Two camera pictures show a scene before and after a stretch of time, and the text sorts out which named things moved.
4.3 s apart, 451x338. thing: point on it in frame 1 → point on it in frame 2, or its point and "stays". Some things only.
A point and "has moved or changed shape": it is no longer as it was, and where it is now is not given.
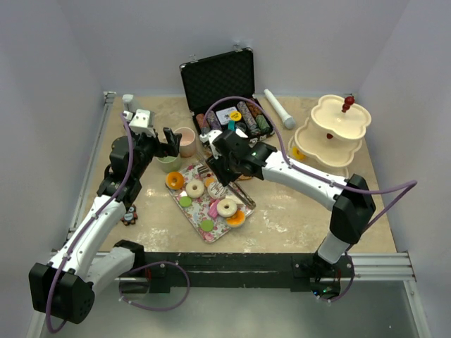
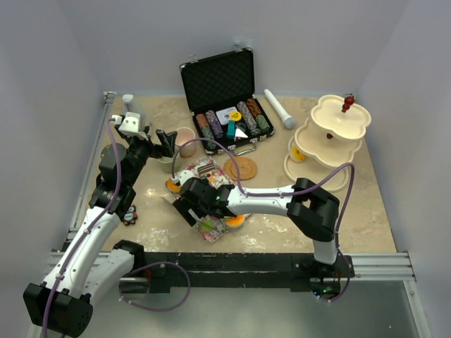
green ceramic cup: [170, 164] stays
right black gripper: [216, 163] → [183, 205]
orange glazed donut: [175, 180] stays
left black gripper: [173, 140] stays
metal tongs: [246, 200] has moved or changed shape
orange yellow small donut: [297, 155] stays
